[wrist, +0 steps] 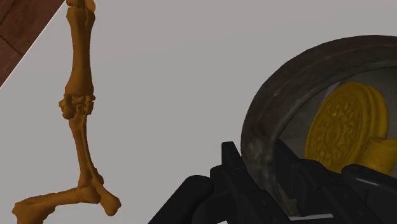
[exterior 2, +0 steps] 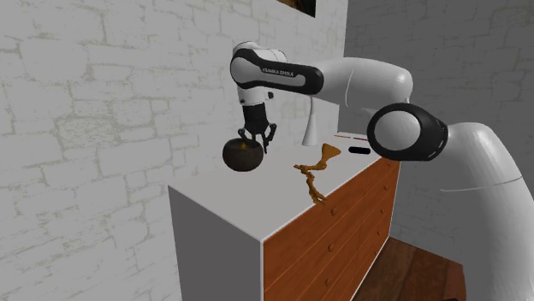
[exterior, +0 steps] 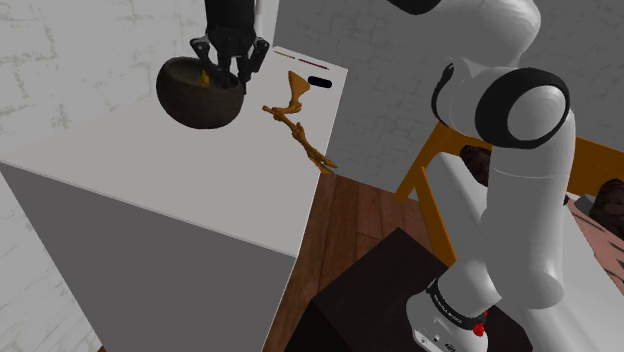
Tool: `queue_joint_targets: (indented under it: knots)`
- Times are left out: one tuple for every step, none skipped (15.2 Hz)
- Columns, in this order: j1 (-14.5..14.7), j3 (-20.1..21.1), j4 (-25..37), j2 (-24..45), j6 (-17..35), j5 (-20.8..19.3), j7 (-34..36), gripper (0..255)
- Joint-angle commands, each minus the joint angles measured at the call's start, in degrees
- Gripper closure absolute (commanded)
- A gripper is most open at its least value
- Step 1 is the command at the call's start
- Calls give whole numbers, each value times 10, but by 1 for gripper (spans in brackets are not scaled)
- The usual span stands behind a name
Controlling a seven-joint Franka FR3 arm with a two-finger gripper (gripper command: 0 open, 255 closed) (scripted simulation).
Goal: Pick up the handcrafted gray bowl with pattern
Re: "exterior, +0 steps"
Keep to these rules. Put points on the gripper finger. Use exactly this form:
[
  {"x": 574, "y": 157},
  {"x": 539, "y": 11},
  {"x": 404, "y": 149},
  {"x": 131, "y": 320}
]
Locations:
[
  {"x": 204, "y": 52},
  {"x": 257, "y": 56}
]

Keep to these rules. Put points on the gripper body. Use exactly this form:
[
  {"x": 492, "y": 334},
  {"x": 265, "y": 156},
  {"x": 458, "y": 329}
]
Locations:
[{"x": 230, "y": 27}]

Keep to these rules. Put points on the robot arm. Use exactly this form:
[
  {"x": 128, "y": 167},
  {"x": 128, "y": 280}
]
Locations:
[{"x": 526, "y": 204}]

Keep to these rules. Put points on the small yellow object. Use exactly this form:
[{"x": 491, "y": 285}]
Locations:
[{"x": 205, "y": 79}]

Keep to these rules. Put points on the yellow pencil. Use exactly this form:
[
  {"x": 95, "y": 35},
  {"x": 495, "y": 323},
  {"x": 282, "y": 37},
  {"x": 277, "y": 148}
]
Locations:
[{"x": 285, "y": 55}]

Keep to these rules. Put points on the dark brown bowl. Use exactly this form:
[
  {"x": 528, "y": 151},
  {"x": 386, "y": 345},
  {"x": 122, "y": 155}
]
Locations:
[{"x": 195, "y": 107}]

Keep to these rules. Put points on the red pencil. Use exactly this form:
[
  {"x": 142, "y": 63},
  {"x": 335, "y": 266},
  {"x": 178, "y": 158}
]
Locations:
[{"x": 313, "y": 64}]

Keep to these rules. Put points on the small black oblong object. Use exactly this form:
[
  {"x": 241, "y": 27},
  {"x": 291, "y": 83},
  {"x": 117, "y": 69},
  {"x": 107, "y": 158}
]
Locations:
[{"x": 320, "y": 82}]

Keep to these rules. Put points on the orange branch-shaped figure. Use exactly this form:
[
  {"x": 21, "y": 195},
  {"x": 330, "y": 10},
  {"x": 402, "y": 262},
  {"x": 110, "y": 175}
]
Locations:
[{"x": 298, "y": 129}]

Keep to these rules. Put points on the white cabinet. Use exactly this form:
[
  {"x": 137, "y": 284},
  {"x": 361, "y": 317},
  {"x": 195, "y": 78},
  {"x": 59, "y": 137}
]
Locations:
[{"x": 195, "y": 170}]

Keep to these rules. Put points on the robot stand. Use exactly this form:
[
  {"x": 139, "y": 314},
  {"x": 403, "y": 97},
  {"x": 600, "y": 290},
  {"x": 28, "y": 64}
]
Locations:
[{"x": 370, "y": 292}]

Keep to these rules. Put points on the orange wooden frame bed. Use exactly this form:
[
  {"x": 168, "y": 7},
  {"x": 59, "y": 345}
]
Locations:
[{"x": 431, "y": 158}]

